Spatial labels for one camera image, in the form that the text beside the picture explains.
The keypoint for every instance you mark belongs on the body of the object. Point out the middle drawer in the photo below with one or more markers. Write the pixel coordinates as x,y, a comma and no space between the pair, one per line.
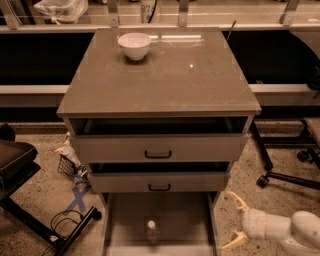
183,176

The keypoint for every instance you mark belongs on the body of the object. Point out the black stand left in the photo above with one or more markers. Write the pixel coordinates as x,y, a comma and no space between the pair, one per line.
17,166

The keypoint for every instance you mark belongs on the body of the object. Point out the black wire basket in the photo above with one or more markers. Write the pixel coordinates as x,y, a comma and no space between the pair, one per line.
66,168

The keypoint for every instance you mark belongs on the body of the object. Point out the clear plastic bag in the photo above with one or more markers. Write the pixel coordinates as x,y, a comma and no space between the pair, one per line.
62,11

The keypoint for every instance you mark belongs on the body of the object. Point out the clear plastic water bottle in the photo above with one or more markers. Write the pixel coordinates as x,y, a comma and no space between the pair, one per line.
152,231

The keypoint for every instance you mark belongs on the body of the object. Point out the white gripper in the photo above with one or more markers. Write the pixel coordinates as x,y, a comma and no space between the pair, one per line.
252,223

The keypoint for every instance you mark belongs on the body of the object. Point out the top drawer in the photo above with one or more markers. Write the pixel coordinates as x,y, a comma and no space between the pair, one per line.
106,140

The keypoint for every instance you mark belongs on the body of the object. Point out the crumpled bag in basket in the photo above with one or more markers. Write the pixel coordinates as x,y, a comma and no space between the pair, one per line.
67,151

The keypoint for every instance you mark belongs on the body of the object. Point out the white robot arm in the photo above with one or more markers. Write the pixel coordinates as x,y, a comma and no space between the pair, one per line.
298,234

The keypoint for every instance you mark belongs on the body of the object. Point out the black drawer handle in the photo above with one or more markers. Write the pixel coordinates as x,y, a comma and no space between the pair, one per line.
159,188
149,155

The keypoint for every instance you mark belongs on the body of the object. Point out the black office chair base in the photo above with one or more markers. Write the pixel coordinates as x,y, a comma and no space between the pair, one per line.
289,151

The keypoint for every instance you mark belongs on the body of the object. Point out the grey drawer cabinet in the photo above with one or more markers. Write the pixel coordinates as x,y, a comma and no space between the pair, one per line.
188,73

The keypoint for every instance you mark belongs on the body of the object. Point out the open bottom drawer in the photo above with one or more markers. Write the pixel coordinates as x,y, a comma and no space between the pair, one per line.
184,220

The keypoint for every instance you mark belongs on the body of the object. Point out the white ceramic bowl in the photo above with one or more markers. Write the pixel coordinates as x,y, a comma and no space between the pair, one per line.
135,46

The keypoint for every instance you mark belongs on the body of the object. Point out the black middle drawer handle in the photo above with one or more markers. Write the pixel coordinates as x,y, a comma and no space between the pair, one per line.
159,188

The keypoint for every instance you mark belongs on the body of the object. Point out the black top drawer handle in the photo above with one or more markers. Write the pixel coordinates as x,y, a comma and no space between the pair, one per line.
149,155

